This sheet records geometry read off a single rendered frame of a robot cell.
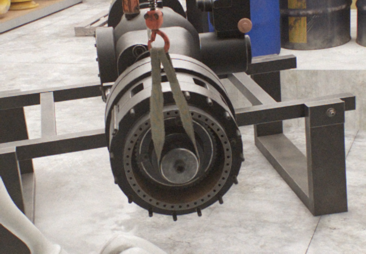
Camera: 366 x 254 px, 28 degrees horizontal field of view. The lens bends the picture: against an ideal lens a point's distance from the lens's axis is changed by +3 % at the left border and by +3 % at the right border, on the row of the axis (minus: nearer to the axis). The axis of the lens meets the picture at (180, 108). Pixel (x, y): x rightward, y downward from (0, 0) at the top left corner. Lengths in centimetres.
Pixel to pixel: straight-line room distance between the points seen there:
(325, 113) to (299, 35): 193
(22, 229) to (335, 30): 394
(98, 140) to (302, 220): 120
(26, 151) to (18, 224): 153
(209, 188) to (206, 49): 144
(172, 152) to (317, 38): 327
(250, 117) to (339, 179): 60
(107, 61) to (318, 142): 122
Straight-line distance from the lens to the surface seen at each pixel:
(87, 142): 378
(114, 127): 269
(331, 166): 406
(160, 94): 260
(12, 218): 225
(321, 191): 410
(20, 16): 1018
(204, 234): 400
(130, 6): 277
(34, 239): 240
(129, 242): 156
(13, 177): 376
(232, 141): 278
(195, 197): 283
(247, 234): 398
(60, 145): 378
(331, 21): 579
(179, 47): 363
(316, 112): 391
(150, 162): 280
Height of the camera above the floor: 189
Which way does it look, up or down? 18 degrees down
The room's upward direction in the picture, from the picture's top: 6 degrees counter-clockwise
